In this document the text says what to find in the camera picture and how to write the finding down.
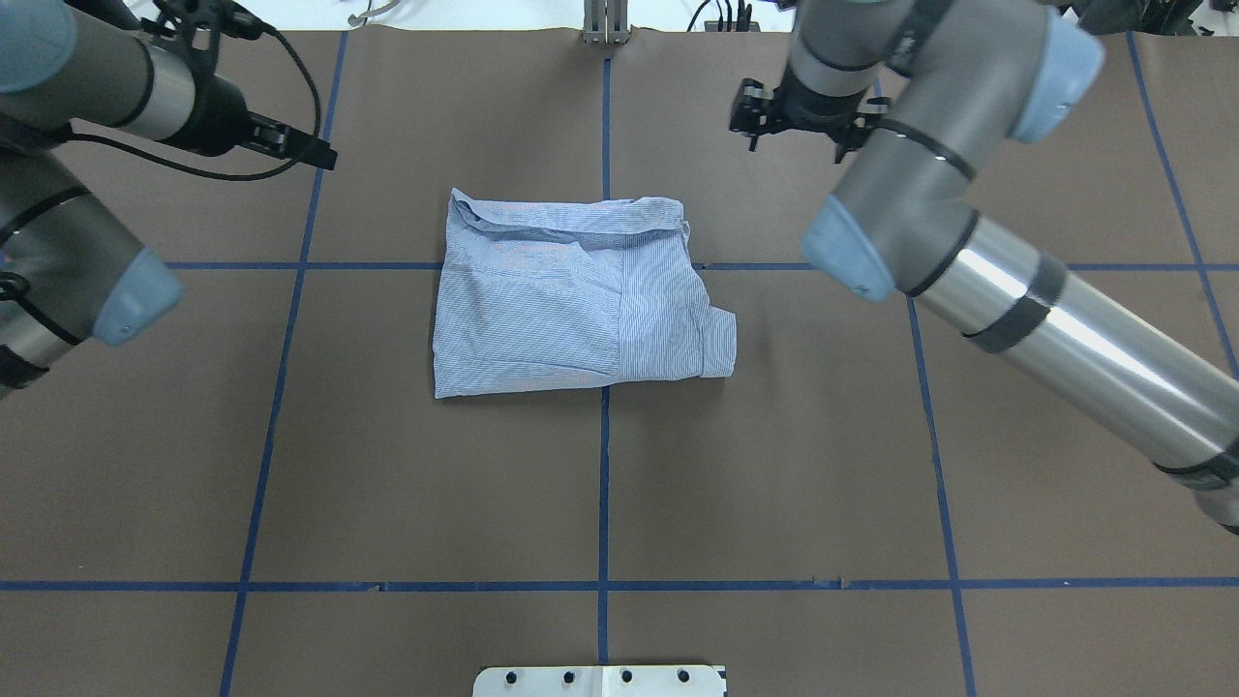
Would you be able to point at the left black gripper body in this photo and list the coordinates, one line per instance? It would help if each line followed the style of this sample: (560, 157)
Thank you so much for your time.
(219, 116)

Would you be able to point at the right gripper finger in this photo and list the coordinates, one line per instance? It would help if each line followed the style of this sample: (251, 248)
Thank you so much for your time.
(755, 112)
(853, 132)

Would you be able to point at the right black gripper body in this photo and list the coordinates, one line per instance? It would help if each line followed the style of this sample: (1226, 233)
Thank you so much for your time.
(809, 107)

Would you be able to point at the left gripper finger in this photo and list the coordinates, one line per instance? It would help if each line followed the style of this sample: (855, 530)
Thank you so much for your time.
(281, 141)

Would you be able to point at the light blue striped shirt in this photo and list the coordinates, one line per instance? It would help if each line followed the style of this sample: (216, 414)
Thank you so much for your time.
(548, 296)

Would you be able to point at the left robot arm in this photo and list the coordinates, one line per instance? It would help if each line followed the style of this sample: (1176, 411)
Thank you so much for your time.
(72, 271)

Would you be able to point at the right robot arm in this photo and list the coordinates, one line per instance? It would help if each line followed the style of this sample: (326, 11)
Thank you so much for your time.
(917, 97)

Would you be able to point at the black usb hub left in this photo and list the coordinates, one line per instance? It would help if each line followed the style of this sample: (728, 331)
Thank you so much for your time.
(725, 17)

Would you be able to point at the white mounting plate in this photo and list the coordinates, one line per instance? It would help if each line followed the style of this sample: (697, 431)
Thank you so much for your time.
(644, 679)

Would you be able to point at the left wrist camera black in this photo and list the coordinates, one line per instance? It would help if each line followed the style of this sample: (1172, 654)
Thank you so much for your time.
(193, 30)

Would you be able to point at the grey aluminium post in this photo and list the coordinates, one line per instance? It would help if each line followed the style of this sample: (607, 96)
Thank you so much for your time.
(606, 22)

